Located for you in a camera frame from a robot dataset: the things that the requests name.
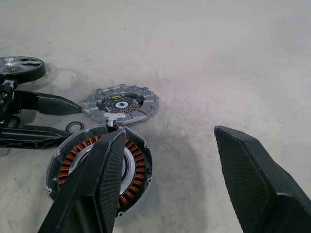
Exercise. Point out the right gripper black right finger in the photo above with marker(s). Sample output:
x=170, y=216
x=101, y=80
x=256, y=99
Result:
x=255, y=189

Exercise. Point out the white plastic hinge piece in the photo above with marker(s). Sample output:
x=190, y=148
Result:
x=114, y=117

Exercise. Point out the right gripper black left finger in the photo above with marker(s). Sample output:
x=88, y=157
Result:
x=97, y=184

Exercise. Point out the motor housing with copper coils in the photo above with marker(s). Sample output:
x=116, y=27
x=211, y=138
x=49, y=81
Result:
x=138, y=165

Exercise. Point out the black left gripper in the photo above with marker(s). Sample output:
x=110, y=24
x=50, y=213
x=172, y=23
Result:
x=7, y=99

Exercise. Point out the black silver spoked rotor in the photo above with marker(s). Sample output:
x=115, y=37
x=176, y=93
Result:
x=36, y=72

